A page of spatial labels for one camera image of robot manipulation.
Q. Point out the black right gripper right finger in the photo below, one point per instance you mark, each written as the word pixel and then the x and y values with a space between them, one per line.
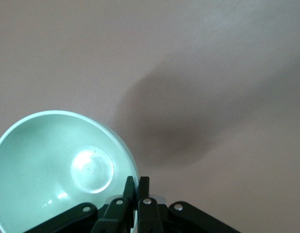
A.
pixel 148 213

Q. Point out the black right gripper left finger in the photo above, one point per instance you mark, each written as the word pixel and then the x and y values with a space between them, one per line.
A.
pixel 115 213

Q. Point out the green bowl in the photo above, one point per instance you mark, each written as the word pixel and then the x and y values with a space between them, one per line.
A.
pixel 42 157

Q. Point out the brown table cloth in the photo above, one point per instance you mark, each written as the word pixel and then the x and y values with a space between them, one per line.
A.
pixel 213 48

